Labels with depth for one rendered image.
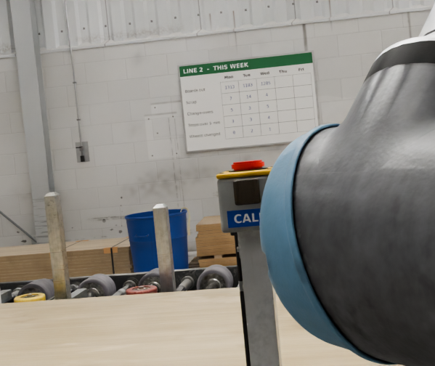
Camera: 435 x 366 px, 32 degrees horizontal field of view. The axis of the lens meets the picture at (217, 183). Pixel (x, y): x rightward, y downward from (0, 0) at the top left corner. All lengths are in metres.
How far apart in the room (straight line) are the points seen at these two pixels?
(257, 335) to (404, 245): 0.64
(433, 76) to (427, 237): 0.09
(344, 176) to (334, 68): 7.72
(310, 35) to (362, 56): 0.58
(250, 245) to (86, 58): 7.54
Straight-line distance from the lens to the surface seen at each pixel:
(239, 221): 0.89
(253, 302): 0.92
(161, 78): 8.18
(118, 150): 8.26
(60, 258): 2.14
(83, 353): 1.43
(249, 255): 0.91
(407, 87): 0.35
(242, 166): 0.90
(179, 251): 6.51
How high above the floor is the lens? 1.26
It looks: 3 degrees down
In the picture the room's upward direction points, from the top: 6 degrees counter-clockwise
